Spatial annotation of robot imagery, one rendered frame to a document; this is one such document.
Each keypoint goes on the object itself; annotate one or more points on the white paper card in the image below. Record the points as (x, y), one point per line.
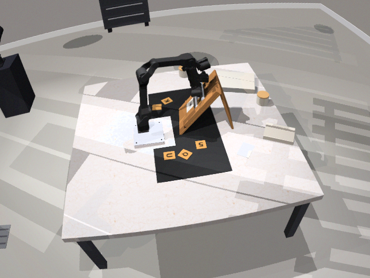
(245, 150)

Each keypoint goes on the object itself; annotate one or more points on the cream rectangular block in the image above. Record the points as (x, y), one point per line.
(279, 133)

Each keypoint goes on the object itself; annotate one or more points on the white paper ticket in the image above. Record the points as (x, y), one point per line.
(190, 105)

